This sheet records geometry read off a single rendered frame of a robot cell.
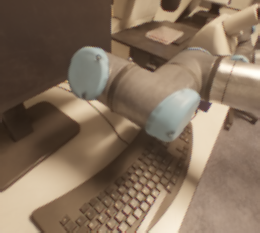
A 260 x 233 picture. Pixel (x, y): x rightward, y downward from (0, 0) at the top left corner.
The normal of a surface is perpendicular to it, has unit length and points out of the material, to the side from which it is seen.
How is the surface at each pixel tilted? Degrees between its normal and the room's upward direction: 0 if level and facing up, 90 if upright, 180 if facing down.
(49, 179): 0
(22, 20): 86
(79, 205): 5
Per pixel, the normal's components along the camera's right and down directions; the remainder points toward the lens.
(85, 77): -0.52, 0.00
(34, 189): 0.11, -0.75
